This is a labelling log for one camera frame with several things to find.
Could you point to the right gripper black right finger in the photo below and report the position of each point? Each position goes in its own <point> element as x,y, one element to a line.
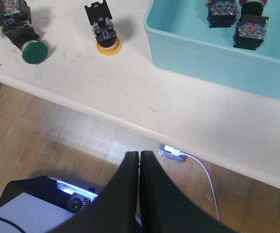
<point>164,208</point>

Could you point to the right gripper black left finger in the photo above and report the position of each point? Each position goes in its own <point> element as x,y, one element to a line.
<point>114,210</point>

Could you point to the red button switch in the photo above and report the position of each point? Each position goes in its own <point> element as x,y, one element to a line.
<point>251,26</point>

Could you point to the black robot base unit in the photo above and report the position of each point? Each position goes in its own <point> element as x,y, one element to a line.
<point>40,204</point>

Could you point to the silver floor outlet box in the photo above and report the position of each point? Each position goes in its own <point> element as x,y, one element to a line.
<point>171,153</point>

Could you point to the light blue plastic box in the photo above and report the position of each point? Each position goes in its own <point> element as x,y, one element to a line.
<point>181,41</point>

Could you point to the green button switch right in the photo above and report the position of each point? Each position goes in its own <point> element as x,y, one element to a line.
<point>27,40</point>

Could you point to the green button switch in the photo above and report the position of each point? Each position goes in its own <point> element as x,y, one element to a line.
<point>27,40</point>
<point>14,13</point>

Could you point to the upside-down yellow button switch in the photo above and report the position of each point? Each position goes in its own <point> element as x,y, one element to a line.
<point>101,22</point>

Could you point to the green button switch left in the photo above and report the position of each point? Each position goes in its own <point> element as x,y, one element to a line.
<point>14,13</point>

